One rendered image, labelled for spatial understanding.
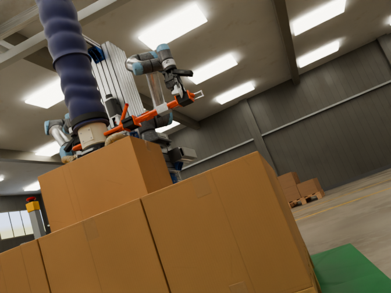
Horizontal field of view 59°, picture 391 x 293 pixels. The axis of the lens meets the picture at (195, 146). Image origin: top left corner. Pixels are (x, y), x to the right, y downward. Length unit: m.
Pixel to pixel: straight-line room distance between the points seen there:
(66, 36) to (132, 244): 1.52
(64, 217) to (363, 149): 11.07
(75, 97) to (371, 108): 11.14
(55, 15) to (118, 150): 1.01
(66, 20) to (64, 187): 1.04
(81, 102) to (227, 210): 1.33
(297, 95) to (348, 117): 1.80
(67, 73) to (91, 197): 0.77
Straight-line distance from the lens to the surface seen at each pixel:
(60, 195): 2.02
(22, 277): 1.39
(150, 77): 2.50
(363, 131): 12.40
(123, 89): 2.84
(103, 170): 1.87
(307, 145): 12.28
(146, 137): 2.44
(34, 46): 4.88
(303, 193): 8.70
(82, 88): 2.18
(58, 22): 2.40
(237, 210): 1.04
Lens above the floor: 0.40
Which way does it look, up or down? 12 degrees up
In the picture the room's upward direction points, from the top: 20 degrees counter-clockwise
